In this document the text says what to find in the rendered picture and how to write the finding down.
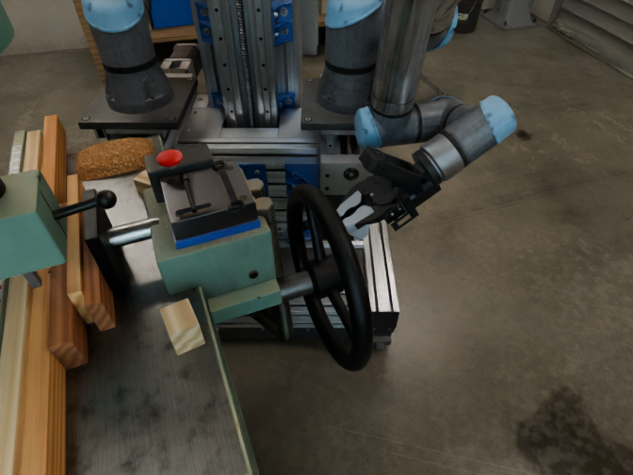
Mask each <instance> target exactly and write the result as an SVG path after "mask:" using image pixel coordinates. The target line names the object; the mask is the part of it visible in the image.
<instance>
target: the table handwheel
mask: <svg viewBox="0 0 633 475"><path fill-rule="evenodd" d="M304 207H305V212H306V216H307V220H308V224H309V229H310V234H311V240H312V245H313V251H314V257H315V259H313V260H310V261H309V260H308V255H307V251H306V246H305V240H304V233H303V225H302V222H303V208H304ZM286 224H287V234H288V240H289V246H290V251H291V255H292V259H293V264H294V268H295V272H296V273H294V274H291V275H287V276H285V277H282V278H279V279H276V280H277V282H278V284H279V287H280V289H281V292H282V303H284V302H288V301H291V300H294V299H297V298H299V297H302V296H303V299H304V301H305V304H306V306H307V309H308V312H309V314H310V317H311V319H312V321H313V324H314V325H315V327H316V330H317V332H318V334H319V336H320V338H321V340H322V342H323V344H324V345H325V347H326V349H327V350H328V352H329V353H330V355H331V356H332V358H333V359H334V360H335V361H336V363H337V364H338V365H339V366H341V367H342V368H343V369H346V370H349V371H359V370H361V369H363V368H364V367H365V366H366V365H367V364H368V362H369V360H370V357H371V354H372V350H373V341H374V330H373V319H372V312H371V306H370V300H369V296H368V292H367V287H366V283H365V278H364V274H363V271H362V268H361V265H360V262H359V259H358V256H357V253H356V251H355V249H354V246H353V244H352V241H351V239H350V236H349V233H348V231H347V228H346V226H345V224H344V223H343V221H342V220H341V218H340V216H339V214H338V212H337V211H336V209H335V207H334V206H333V204H332V203H331V201H330V200H329V199H328V197H327V196H326V195H325V194H324V193H323V192H322V191H321V190H320V189H319V188H317V187H315V186H313V185H311V184H305V183H303V184H299V185H297V186H295V187H294V188H293V189H292V190H291V192H290V194H289V196H288V200H287V207H286ZM319 225H320V226H321V228H322V230H323V232H324V235H325V237H326V239H327V240H328V242H329V245H330V247H331V250H332V252H333V255H331V254H329V255H326V254H325V249H324V245H323V240H322V236H321V232H320V227H319ZM343 290H345V294H346V298H347V303H348V308H349V310H348V309H347V307H346V305H345V303H344V301H343V299H342V297H341V295H340V292H343ZM326 297H328V298H329V300H330V301H331V303H332V305H333V308H334V309H335V311H336V313H337V315H338V316H339V318H340V319H341V321H342V323H343V325H344V327H345V329H346V331H347V333H348V335H349V339H350V341H351V350H349V349H348V348H347V347H346V345H345V344H344V343H343V342H342V340H341V339H340V337H339V336H338V334H337V333H336V331H335V330H334V328H333V326H332V324H331V322H330V320H329V318H328V315H327V313H326V311H325V309H324V306H323V304H322V301H321V300H320V299H323V298H326Z"/></svg>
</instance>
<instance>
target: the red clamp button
mask: <svg viewBox="0 0 633 475"><path fill-rule="evenodd" d="M156 160H157V163H158V164H159V165H160V166H164V167H172V166H175V165H177V164H179V163H180V162H181V161H182V160H183V156H182V153H181V152H180V151H177V150H172V149H169V150H165V151H163V152H161V153H160V154H159V155H158V156H157V157H156Z"/></svg>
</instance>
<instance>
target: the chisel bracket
mask: <svg viewBox="0 0 633 475"><path fill-rule="evenodd" d="M0 177H1V179H2V180H3V182H4V184H5V185H6V192H5V194H4V195H3V196H2V198H1V199H0V280H3V279H6V278H9V277H13V276H17V275H21V274H25V273H29V272H31V271H35V270H42V269H46V268H50V267H53V266H56V265H60V264H64V263H66V262H67V218H63V219H60V220H57V221H56V220H55V219H54V217H53V214H52V213H53V210H56V209H59V208H61V207H60V205H59V203H58V202H57V199H56V197H55V195H54V194H53V192H52V190H51V189H50V187H49V186H48V184H47V182H46V180H45V178H44V176H43V175H42V173H41V171H40V170H31V171H26V172H17V173H13V174H8V175H3V176H0Z"/></svg>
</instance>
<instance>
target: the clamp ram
mask: <svg viewBox="0 0 633 475"><path fill-rule="evenodd" d="M96 194H97V191H96V189H95V188H92V189H88V190H84V191H83V201H85V200H87V199H90V198H93V197H95V196H96ZM83 216H84V240H85V242H86V244H87V246H88V248H89V251H90V252H91V254H92V256H93V258H94V260H95V262H96V263H97V265H98V267H99V269H100V271H101V273H102V274H103V276H104V277H105V280H106V282H107V284H108V286H109V287H110V289H111V291H112V292H115V291H118V290H122V289H124V282H123V274H122V259H121V250H120V247H121V246H125V245H129V244H133V243H137V242H141V241H144V240H147V239H151V238H152V236H151V231H150V230H151V227H152V226H153V225H157V224H159V219H158V217H153V218H150V219H146V220H142V221H135V222H131V223H127V224H124V225H119V226H115V227H113V226H112V224H111V222H110V219H109V217H108V216H107V214H106V210H105V209H102V208H101V207H99V206H98V207H95V208H93V209H90V210H87V211H83Z"/></svg>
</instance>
